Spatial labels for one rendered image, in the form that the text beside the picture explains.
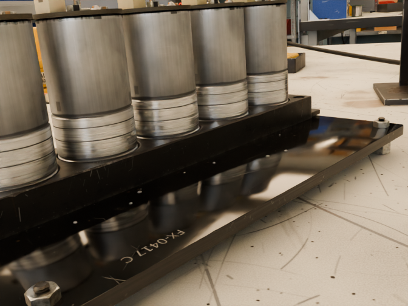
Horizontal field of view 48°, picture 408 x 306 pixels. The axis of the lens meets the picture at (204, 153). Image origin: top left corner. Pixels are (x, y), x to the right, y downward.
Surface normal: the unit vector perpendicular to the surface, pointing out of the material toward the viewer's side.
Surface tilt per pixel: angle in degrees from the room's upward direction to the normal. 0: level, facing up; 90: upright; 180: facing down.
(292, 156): 0
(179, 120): 90
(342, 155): 0
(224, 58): 90
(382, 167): 0
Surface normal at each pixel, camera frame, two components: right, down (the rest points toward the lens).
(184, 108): 0.69, 0.16
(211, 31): -0.02, 0.29
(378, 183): -0.07, -0.96
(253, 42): -0.28, 0.30
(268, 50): 0.24, 0.26
